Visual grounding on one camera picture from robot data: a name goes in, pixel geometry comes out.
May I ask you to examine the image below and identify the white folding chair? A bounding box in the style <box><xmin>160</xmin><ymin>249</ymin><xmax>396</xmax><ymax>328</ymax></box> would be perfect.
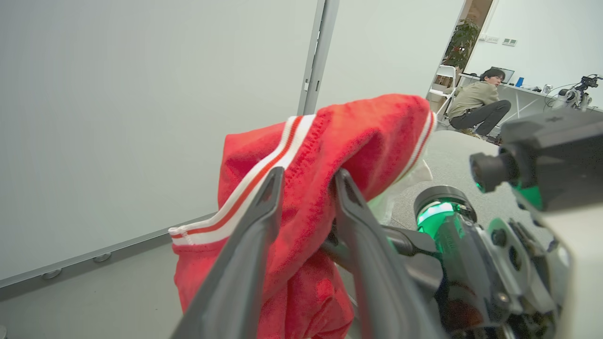
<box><xmin>428</xmin><ymin>65</ymin><xmax>457</xmax><ymax>117</ymax></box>

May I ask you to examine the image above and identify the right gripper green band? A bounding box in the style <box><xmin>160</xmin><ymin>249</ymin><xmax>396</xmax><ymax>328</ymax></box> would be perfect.
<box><xmin>381</xmin><ymin>186</ymin><xmax>568</xmax><ymax>339</ymax></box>

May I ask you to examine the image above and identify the white desk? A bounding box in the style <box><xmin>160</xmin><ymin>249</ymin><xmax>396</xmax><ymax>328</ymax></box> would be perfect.
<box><xmin>458</xmin><ymin>73</ymin><xmax>603</xmax><ymax>124</ymax></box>

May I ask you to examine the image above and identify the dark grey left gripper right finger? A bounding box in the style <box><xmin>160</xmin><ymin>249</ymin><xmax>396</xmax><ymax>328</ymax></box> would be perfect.
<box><xmin>333</xmin><ymin>169</ymin><xmax>444</xmax><ymax>339</ymax></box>

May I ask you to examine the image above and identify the red garment with white stripes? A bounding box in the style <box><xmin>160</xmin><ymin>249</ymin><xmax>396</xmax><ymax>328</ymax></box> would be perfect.
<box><xmin>168</xmin><ymin>94</ymin><xmax>438</xmax><ymax>339</ymax></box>

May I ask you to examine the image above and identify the seated person in olive shirt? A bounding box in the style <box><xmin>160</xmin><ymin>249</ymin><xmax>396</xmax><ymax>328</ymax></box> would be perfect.
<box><xmin>448</xmin><ymin>68</ymin><xmax>512</xmax><ymax>138</ymax></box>

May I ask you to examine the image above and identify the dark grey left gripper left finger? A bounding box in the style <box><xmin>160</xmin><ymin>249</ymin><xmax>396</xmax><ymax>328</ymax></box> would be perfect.
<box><xmin>171</xmin><ymin>167</ymin><xmax>285</xmax><ymax>339</ymax></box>

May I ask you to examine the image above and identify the laptop computer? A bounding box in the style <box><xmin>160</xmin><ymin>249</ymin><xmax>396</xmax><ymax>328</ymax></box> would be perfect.
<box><xmin>490</xmin><ymin>66</ymin><xmax>515</xmax><ymax>85</ymax></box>

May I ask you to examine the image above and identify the green potted plant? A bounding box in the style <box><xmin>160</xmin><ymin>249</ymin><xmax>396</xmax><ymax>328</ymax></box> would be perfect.
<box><xmin>442</xmin><ymin>19</ymin><xmax>481</xmax><ymax>70</ymax></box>

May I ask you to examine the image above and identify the dark grey wrist camera housing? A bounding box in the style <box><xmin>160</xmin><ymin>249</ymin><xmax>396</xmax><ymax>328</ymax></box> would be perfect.
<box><xmin>470</xmin><ymin>108</ymin><xmax>603</xmax><ymax>212</ymax></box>

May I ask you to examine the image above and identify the grey metal partition post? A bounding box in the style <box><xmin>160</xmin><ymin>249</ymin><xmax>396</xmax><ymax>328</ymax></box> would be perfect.
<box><xmin>297</xmin><ymin>0</ymin><xmax>341</xmax><ymax>116</ymax></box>

